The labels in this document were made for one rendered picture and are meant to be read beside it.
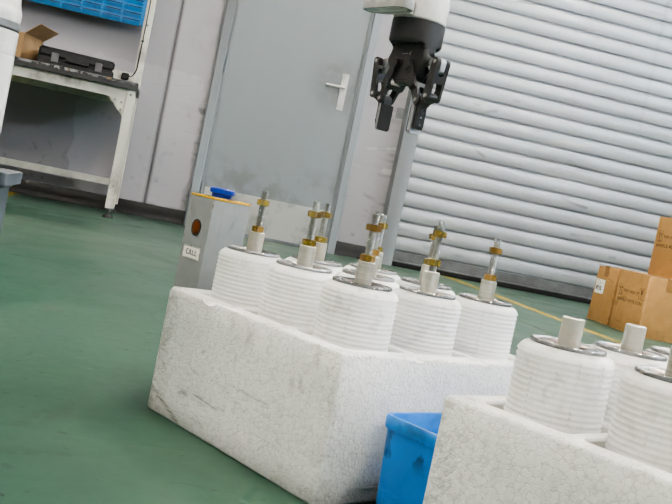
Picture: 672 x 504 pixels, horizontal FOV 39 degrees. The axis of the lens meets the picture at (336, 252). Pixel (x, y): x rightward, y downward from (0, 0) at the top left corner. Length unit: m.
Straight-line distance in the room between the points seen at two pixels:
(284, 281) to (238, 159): 4.99
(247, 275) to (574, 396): 0.55
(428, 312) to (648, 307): 3.62
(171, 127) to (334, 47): 1.17
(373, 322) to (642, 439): 0.39
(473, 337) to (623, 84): 5.69
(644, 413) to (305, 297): 0.51
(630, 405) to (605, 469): 0.06
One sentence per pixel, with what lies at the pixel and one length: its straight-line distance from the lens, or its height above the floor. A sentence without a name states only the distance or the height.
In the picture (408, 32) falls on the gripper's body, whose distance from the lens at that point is 1.34.
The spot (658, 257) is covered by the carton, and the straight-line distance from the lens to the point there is 5.05.
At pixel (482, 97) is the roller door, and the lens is 6.52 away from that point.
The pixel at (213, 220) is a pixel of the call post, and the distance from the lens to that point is 1.48.
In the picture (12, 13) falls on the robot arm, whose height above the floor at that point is 0.49.
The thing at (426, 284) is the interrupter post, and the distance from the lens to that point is 1.25.
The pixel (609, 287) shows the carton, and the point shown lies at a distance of 5.16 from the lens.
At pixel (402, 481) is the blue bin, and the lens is 1.10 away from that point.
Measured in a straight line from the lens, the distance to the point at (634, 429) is 0.88.
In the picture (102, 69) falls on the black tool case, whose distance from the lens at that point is 5.66.
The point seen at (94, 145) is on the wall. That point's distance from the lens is 6.20.
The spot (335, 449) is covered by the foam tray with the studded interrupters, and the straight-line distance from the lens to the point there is 1.12.
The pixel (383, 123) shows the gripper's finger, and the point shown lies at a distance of 1.38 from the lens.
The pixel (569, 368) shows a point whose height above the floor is 0.24.
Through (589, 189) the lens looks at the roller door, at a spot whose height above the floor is 0.77.
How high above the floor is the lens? 0.35
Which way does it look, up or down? 3 degrees down
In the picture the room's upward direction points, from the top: 12 degrees clockwise
